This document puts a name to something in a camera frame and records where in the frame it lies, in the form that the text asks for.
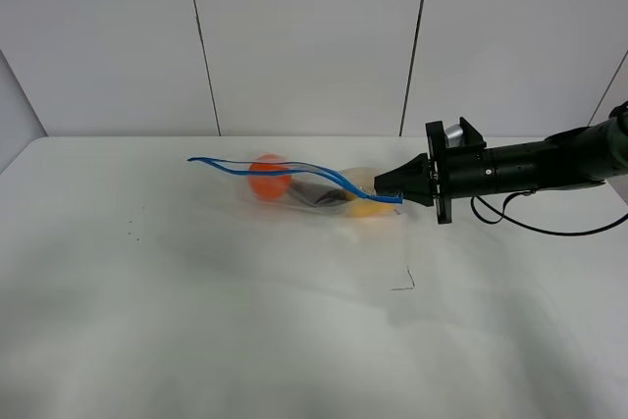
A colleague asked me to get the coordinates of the orange fruit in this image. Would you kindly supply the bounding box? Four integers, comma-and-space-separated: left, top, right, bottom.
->
247, 154, 291, 201

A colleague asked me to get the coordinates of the yellow fruit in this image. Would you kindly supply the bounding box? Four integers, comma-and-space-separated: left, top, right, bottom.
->
345, 199, 395, 218

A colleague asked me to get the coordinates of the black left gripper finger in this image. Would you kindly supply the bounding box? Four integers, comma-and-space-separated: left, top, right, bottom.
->
374, 154, 428, 193

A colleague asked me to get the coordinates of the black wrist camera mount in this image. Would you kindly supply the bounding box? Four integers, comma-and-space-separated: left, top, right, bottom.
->
445, 117, 487, 149

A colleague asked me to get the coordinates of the dark green robot arm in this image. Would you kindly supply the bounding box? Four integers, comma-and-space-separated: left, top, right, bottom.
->
374, 104, 627, 224

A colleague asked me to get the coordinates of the dark purple fruit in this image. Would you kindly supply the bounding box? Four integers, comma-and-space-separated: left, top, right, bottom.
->
288, 181, 351, 208

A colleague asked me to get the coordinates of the black cable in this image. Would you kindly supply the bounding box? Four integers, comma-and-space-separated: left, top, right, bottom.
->
470, 188, 628, 236

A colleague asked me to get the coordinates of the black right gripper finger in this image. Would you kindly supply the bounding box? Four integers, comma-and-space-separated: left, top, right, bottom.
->
400, 187, 435, 207

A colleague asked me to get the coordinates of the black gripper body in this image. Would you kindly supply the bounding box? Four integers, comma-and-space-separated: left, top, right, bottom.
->
425, 122, 494, 225

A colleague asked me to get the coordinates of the clear blue-zip plastic bag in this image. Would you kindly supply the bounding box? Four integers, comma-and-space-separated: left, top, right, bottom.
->
186, 152, 408, 230

